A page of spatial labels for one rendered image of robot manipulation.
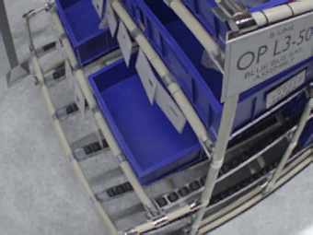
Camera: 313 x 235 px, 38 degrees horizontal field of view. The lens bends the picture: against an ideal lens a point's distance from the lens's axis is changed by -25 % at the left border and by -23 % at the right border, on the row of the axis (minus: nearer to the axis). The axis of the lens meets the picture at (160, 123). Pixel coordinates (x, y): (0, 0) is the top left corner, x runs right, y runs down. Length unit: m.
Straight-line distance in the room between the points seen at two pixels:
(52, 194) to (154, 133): 0.90
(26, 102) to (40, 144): 0.27
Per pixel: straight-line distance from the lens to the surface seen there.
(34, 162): 2.56
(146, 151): 1.72
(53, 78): 2.23
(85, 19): 2.02
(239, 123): 1.36
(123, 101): 1.79
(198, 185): 1.68
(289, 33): 0.97
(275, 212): 2.47
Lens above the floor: 2.31
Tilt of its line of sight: 64 degrees down
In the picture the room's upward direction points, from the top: 1 degrees clockwise
